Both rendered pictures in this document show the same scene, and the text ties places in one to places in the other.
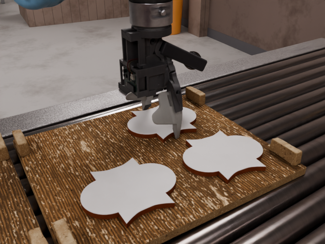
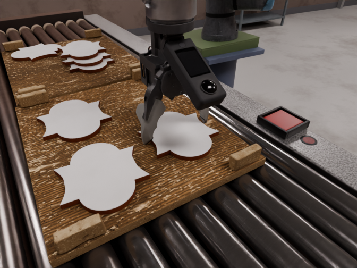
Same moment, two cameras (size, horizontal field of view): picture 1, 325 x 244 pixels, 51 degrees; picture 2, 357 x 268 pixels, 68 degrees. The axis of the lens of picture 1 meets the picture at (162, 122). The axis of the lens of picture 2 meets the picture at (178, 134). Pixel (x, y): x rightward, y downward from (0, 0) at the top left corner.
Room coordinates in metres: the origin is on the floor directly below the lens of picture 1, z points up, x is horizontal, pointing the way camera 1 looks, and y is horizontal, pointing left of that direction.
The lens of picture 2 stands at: (0.62, -0.40, 1.24)
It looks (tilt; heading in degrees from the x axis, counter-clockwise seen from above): 36 degrees down; 90
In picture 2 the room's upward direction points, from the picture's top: straight up
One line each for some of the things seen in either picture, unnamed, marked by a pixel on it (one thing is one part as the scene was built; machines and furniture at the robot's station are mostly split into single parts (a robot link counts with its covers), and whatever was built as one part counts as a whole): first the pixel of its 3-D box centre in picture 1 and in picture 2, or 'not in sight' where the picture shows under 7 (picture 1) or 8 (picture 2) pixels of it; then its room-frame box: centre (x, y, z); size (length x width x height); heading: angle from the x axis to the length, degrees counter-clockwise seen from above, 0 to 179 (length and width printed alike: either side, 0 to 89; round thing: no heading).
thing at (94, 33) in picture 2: not in sight; (93, 33); (0.30, 0.62, 0.95); 0.06 x 0.02 x 0.03; 32
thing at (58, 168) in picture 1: (150, 156); (124, 132); (0.51, 0.02, 0.93); 0.41 x 0.35 x 0.02; 121
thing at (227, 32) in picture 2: not in sight; (219, 24); (0.79, 0.74, 0.95); 0.15 x 0.15 x 0.10
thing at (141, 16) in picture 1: (152, 14); (169, 3); (0.60, 0.02, 1.16); 0.08 x 0.08 x 0.05
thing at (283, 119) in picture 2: not in sight; (282, 122); (0.84, 0.07, 0.92); 0.06 x 0.06 x 0.01; 34
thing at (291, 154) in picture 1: (285, 150); (79, 233); (0.50, -0.22, 0.95); 0.06 x 0.02 x 0.03; 31
